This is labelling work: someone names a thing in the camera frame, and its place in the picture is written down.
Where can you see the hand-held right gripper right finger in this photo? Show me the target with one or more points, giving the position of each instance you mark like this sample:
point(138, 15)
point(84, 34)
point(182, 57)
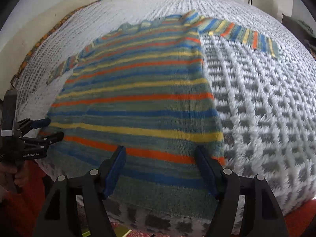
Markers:
point(206, 172)

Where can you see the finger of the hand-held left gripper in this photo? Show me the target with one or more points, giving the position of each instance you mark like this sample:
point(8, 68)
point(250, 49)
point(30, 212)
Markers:
point(47, 139)
point(37, 123)

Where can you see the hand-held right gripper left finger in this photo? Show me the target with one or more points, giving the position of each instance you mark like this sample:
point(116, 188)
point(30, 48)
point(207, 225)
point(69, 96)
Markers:
point(116, 172)

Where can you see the striped knitted sweater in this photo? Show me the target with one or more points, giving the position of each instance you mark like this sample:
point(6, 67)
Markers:
point(138, 98)

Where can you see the person's left hand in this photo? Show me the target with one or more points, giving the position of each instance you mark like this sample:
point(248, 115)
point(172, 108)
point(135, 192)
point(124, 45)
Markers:
point(5, 177)

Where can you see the dark fabric tag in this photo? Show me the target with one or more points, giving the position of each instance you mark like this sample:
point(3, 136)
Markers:
point(14, 79)

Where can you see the person's red clothing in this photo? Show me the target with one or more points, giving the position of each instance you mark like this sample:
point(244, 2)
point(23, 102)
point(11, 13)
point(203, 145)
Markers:
point(22, 214)

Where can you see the orange patterned bedsheet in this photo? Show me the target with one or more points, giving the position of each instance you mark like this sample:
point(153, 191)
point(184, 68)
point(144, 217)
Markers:
point(44, 36)

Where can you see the white grey checked blanket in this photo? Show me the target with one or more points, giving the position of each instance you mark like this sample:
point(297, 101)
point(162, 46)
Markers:
point(259, 103)

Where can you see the cream mattress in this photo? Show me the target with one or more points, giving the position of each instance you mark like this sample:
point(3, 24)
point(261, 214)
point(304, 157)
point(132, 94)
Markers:
point(37, 19)

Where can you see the dark furniture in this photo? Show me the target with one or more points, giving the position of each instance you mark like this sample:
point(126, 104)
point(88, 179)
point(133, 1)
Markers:
point(297, 28)

